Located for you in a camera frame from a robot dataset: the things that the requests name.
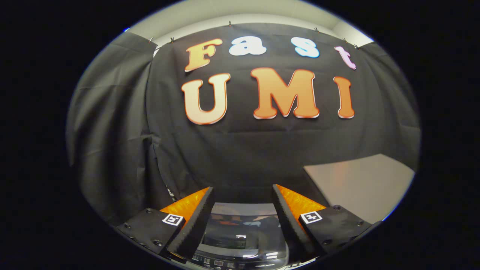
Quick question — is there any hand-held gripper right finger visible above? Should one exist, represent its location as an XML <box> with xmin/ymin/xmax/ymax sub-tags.
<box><xmin>272</xmin><ymin>184</ymin><xmax>375</xmax><ymax>262</ymax></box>

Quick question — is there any black backdrop cloth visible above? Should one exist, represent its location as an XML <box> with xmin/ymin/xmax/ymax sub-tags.
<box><xmin>67</xmin><ymin>22</ymin><xmax>421</xmax><ymax>225</ymax></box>

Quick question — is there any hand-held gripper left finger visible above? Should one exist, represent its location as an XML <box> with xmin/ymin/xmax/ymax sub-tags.
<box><xmin>115</xmin><ymin>186</ymin><xmax>215</xmax><ymax>262</ymax></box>

